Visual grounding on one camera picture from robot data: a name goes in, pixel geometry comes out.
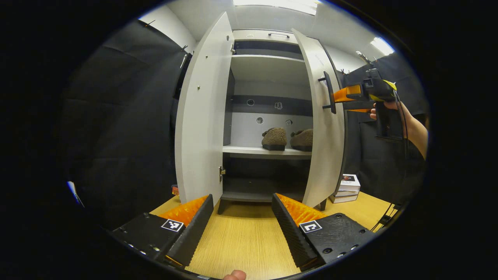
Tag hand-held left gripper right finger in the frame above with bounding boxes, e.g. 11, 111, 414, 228
271, 193, 376, 272

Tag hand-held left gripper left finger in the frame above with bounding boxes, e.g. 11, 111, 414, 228
110, 194, 214, 271

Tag white cabinet door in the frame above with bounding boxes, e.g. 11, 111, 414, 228
292, 28, 348, 208
175, 12, 235, 207

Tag brown fuzzy shoe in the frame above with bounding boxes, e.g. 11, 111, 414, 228
290, 129, 313, 152
261, 128, 288, 151

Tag white shoe cabinet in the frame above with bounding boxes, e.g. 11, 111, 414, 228
217, 29, 329, 215

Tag small ceiling light panel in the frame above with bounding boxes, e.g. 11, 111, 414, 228
370, 37, 395, 56

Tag white book photo cover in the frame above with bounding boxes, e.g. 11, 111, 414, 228
340, 174, 361, 192

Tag long ceiling light panel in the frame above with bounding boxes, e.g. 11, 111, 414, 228
233, 0, 323, 16

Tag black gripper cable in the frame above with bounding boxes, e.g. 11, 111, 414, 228
372, 90, 410, 232

